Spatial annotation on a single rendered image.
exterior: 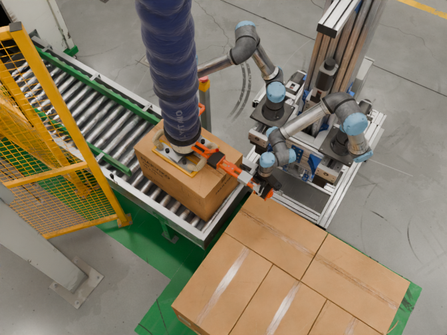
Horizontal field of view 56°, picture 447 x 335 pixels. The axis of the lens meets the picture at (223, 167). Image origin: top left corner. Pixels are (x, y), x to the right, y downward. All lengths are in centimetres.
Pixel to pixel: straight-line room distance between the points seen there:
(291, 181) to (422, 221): 115
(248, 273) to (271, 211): 47
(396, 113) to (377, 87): 34
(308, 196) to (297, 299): 96
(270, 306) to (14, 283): 201
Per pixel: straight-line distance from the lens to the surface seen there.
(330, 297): 289
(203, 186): 261
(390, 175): 400
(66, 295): 356
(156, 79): 207
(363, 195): 383
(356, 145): 239
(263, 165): 217
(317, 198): 347
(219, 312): 279
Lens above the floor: 329
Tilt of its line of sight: 61 degrees down
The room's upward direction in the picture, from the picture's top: straight up
